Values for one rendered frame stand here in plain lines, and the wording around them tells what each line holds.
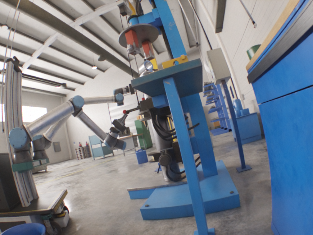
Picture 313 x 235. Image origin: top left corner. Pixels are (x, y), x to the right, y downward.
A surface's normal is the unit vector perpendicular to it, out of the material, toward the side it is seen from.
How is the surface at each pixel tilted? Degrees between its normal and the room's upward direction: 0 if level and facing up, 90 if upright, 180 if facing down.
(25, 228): 62
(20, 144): 92
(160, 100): 90
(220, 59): 90
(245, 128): 90
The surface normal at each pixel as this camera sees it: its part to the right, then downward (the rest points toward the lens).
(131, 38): -0.48, 0.03
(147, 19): -0.28, -0.03
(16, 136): 0.64, -0.19
